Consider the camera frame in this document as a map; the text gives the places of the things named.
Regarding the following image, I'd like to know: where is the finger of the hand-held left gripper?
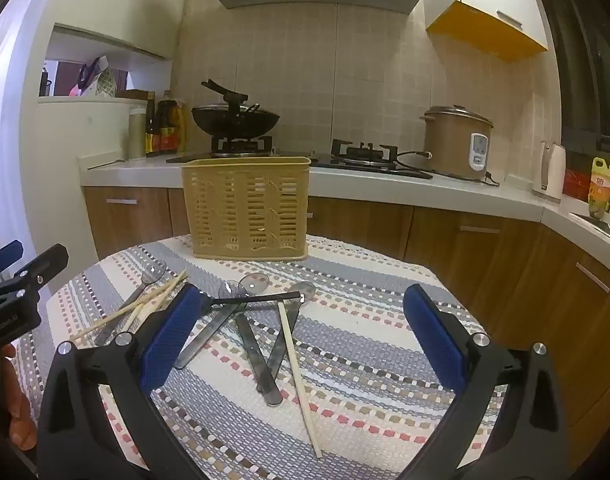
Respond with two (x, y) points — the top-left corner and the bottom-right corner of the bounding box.
(14, 243), (69, 295)
(0, 239), (25, 285)

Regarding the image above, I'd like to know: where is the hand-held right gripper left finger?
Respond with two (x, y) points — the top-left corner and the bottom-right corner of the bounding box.
(35, 282), (211, 480)

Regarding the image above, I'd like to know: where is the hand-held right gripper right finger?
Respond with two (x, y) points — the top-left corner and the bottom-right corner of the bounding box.
(402, 282), (570, 480)

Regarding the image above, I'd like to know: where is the wooden chopstick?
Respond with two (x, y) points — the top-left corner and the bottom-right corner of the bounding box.
(276, 301), (324, 459)
(134, 284), (182, 328)
(69, 269), (190, 343)
(121, 276), (186, 333)

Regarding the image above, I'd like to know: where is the clear plastic spoon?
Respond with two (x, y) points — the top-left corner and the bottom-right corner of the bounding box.
(235, 273), (284, 407)
(256, 281), (317, 394)

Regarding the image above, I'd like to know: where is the beige plastic basket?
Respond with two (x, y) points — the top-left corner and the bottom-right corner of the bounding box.
(181, 156), (312, 262)

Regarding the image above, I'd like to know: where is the person's left hand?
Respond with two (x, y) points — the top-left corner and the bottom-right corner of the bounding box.
(0, 344), (39, 452)

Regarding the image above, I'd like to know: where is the striped woven tablecloth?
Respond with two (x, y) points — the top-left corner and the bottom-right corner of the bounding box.
(12, 232), (508, 480)

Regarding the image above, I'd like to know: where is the white kitchen countertop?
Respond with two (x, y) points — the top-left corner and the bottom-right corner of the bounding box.
(79, 150), (610, 262)

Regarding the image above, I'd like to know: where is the beige canister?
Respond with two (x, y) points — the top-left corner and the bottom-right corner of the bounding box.
(128, 105), (149, 161)

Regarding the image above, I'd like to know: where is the dark sauce bottle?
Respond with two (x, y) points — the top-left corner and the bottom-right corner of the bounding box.
(144, 92), (161, 157)

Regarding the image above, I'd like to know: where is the patterned bag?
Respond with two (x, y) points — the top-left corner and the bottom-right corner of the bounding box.
(69, 55), (117, 99)

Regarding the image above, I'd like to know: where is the brown rice cooker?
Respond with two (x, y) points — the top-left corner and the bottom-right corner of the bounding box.
(419, 105), (495, 181)

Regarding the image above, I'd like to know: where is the white electric kettle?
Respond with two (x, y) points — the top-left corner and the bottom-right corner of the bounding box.
(531, 140), (568, 205)

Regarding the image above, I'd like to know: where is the steel sink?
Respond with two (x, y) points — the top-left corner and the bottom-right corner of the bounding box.
(569, 210), (610, 247)

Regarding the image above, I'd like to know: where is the red box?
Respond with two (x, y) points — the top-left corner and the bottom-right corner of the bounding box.
(563, 169), (594, 204)

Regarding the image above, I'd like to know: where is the black gas stove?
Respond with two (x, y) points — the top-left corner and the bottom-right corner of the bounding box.
(166, 137), (434, 181)

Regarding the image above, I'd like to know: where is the black wok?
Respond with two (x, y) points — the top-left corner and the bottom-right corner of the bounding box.
(191, 103), (281, 139)

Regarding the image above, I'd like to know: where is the yellow detergent bottle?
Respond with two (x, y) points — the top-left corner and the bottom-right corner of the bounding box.
(588, 155), (610, 219)

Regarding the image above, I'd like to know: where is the black wok lid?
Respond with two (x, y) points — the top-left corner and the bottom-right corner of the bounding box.
(200, 79), (262, 115)

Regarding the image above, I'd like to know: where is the dark window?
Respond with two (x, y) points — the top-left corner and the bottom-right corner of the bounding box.
(539, 0), (610, 153)

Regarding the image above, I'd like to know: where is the white and yellow wall cabinet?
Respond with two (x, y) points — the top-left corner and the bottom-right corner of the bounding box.
(423, 0), (551, 64)

